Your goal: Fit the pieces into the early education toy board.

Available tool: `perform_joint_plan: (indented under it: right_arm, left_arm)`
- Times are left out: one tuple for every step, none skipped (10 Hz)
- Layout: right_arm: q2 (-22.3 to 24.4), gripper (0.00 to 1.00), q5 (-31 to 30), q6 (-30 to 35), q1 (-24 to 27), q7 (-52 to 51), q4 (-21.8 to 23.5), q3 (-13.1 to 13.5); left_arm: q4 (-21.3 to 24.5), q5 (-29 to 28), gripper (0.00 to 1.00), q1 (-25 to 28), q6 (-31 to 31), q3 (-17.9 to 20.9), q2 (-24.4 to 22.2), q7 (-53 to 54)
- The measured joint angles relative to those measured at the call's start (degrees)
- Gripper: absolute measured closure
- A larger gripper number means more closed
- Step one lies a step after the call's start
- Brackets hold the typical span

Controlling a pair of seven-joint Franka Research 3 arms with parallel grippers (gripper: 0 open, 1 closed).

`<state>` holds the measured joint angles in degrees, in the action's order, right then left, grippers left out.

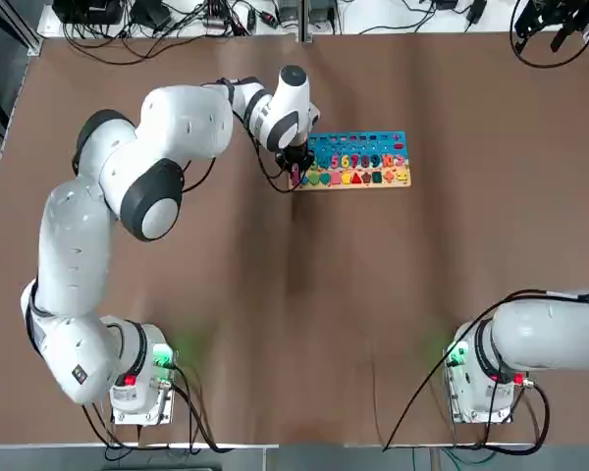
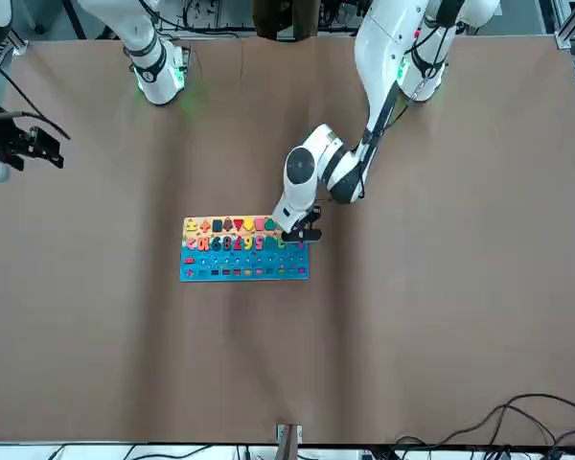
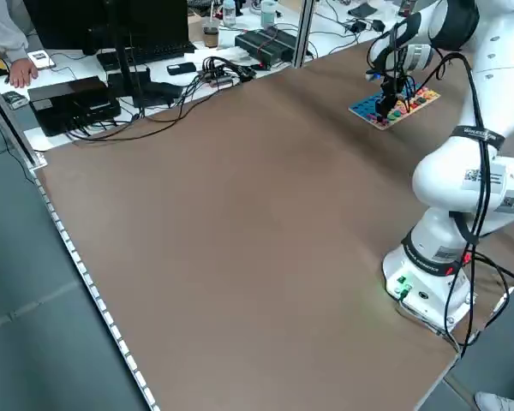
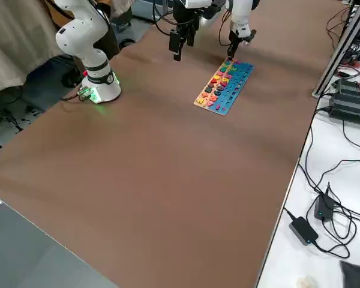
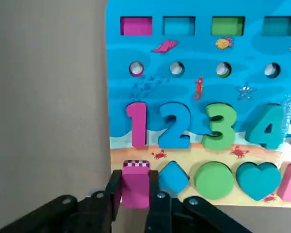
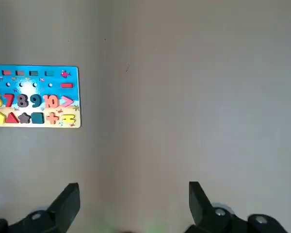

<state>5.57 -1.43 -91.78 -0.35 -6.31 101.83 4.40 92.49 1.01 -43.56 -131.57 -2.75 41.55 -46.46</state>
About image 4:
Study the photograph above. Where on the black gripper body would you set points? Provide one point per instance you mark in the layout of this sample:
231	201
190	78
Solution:
235	37
184	15

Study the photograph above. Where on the blue wooden toy board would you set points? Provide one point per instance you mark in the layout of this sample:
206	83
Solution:
237	87

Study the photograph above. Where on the orange number ten piece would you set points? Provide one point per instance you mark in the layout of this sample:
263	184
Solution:
213	99

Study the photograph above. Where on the orange cross piece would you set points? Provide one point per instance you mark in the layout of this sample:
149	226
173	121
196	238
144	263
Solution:
205	96

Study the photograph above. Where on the pink greater-than sign piece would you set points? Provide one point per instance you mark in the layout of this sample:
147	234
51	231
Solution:
211	103

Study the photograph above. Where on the yellow equals sign piece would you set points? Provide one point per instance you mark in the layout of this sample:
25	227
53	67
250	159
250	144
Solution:
202	99

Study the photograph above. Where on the black finned power unit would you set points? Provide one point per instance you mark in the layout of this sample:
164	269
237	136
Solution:
348	102

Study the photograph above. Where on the black power adapter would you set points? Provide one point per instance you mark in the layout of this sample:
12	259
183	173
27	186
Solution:
303	231
322	210

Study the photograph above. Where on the white desk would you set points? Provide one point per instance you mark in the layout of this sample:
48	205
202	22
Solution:
318	270

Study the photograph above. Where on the aluminium post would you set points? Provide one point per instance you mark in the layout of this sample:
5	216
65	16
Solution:
336	60

